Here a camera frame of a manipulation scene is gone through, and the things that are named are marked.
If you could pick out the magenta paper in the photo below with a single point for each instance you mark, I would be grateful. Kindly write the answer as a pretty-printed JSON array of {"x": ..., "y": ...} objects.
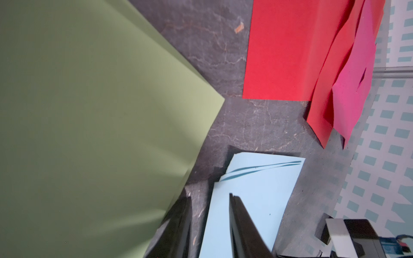
[{"x": 354, "y": 82}]

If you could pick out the blue paper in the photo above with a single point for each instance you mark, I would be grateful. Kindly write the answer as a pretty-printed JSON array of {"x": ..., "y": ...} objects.
[{"x": 264, "y": 182}]

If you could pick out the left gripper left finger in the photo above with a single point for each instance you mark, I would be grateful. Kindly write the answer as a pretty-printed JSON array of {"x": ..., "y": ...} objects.
[{"x": 173, "y": 242}]

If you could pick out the red paper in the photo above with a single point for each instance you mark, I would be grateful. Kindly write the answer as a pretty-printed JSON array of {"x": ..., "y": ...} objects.
[
  {"x": 321, "y": 114},
  {"x": 287, "y": 47}
]

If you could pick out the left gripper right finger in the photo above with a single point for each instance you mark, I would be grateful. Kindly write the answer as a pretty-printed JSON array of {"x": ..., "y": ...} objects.
[{"x": 246, "y": 241}]

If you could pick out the large green paper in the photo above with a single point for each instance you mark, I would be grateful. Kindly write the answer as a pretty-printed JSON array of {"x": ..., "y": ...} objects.
[{"x": 102, "y": 121}]

